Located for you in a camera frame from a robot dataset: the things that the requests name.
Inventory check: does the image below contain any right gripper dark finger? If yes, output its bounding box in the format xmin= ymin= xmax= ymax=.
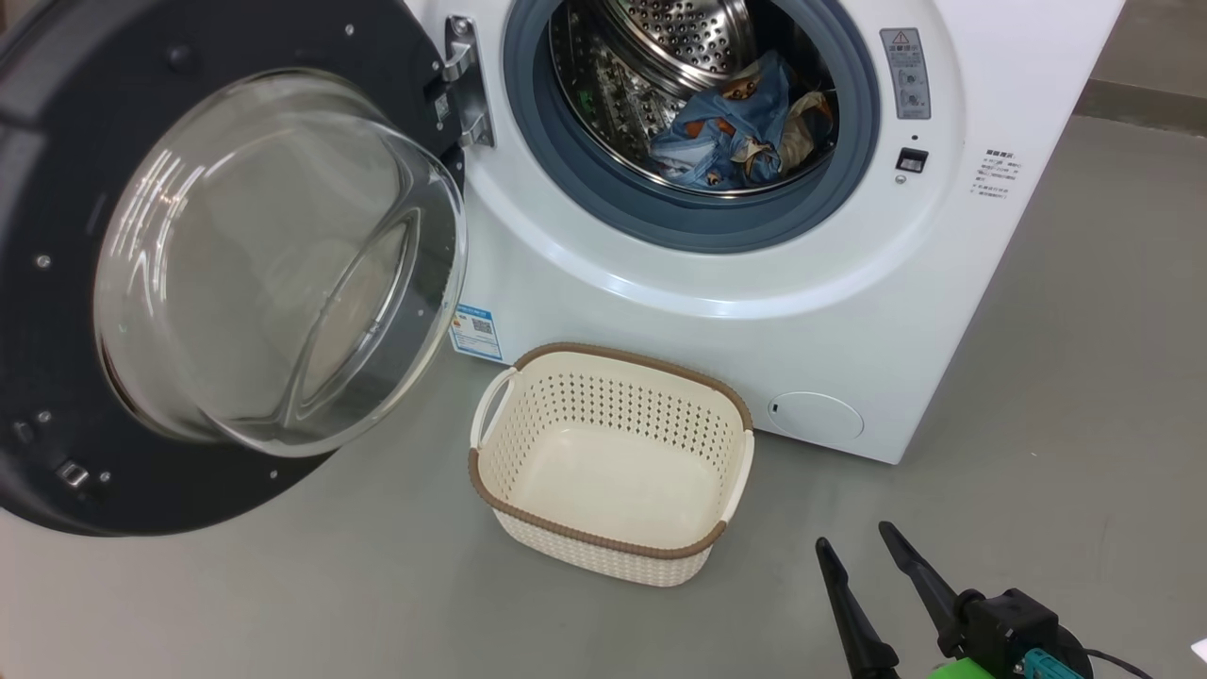
xmin=879 ymin=522 xmax=964 ymax=656
xmin=816 ymin=538 xmax=901 ymax=679

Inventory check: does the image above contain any blue bear print garment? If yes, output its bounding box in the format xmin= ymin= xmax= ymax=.
xmin=649 ymin=52 xmax=791 ymax=190

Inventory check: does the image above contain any black round glass washer door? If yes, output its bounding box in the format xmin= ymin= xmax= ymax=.
xmin=0 ymin=0 xmax=470 ymax=538

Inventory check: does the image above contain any white front-load washing machine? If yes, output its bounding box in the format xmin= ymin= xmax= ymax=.
xmin=405 ymin=0 xmax=1129 ymax=466

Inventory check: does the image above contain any stainless steel washing machine drum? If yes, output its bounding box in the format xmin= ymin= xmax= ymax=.
xmin=550 ymin=0 xmax=840 ymax=198

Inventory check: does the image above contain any metal door hinge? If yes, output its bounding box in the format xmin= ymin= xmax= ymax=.
xmin=439 ymin=14 xmax=497 ymax=150

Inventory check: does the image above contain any round white filter cover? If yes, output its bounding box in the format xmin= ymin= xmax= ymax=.
xmin=767 ymin=391 xmax=866 ymax=442

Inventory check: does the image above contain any cream perforated laundry basket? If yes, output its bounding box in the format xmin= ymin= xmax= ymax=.
xmin=469 ymin=342 xmax=756 ymax=588

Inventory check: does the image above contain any small printed text label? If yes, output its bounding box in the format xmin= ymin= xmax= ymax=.
xmin=971 ymin=148 xmax=1025 ymax=200

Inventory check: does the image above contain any blue energy label sticker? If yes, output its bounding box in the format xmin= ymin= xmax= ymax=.
xmin=449 ymin=304 xmax=504 ymax=363

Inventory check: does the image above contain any grey warning sticker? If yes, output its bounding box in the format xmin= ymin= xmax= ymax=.
xmin=881 ymin=27 xmax=933 ymax=121

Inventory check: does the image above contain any teal right cable connector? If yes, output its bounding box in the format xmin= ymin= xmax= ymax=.
xmin=1023 ymin=648 xmax=1082 ymax=679

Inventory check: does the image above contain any thin black right cable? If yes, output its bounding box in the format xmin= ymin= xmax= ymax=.
xmin=1084 ymin=648 xmax=1157 ymax=679

